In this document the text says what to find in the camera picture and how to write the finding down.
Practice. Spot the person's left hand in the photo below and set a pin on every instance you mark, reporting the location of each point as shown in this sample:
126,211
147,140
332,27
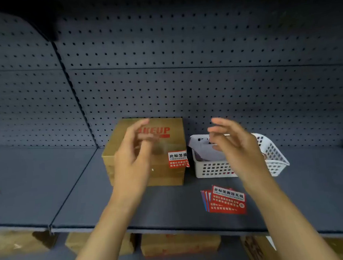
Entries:
130,170

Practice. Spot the person's right hand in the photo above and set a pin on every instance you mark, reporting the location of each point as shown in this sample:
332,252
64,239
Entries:
244,155

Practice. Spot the person's left fingers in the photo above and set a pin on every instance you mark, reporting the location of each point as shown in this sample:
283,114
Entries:
141,136

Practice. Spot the person's right fingers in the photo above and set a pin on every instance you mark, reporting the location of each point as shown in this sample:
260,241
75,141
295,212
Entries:
223,133

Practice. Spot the person's left forearm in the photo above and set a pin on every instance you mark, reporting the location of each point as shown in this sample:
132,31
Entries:
108,237

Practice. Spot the person's right forearm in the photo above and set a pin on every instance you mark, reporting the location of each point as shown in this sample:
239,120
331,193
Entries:
288,222

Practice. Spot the white paper packet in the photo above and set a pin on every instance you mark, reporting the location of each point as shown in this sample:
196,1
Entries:
202,151

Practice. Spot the cardboard box with red print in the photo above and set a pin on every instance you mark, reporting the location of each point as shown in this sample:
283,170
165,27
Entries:
172,146

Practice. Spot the white plastic lattice basket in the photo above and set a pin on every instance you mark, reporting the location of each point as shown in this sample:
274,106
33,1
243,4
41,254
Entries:
216,169

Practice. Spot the red and white label sticker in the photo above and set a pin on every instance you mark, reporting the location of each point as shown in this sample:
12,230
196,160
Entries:
178,159

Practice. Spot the grey pegboard back panel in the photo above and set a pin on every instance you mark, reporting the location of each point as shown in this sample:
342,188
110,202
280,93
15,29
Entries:
214,71
17,96

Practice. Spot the stack of red labels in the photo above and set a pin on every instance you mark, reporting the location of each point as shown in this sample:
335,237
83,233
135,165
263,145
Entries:
227,201

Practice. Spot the grey metal shelf board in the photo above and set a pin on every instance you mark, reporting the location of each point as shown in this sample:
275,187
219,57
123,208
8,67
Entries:
312,188
30,184

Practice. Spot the plain cardboard box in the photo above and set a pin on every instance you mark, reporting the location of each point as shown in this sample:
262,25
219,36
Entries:
180,243
76,242
17,242

